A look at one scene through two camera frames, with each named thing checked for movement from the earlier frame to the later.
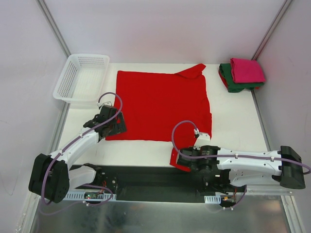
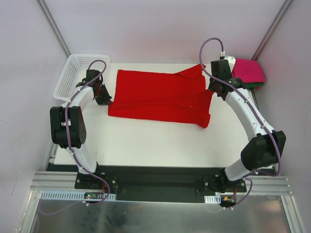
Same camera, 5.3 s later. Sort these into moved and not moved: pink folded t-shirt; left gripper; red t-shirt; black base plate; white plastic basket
Moved: red t-shirt; left gripper
Not moved: pink folded t-shirt; white plastic basket; black base plate
